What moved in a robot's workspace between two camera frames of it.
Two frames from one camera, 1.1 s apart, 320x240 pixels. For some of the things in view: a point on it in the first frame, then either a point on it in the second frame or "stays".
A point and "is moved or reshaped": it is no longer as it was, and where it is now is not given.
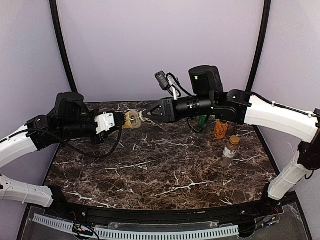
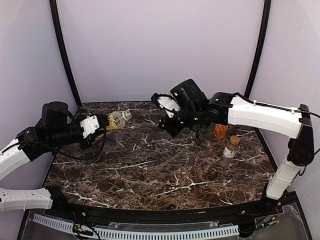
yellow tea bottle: [133, 120] is moved or reshaped
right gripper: [168, 110] -> [166, 122]
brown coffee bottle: [229, 151] stays
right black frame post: [266, 11] stays
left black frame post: [59, 30] stays
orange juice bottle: [221, 128] stays
